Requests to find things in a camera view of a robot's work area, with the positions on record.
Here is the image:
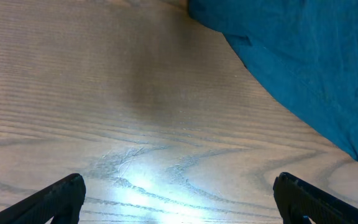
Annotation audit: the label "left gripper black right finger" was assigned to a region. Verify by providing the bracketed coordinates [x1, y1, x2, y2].
[273, 172, 358, 224]

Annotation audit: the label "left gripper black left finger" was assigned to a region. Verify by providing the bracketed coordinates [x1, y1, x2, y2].
[0, 173, 86, 224]

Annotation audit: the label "navy blue shorts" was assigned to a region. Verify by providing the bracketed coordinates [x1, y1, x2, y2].
[188, 0, 358, 162]

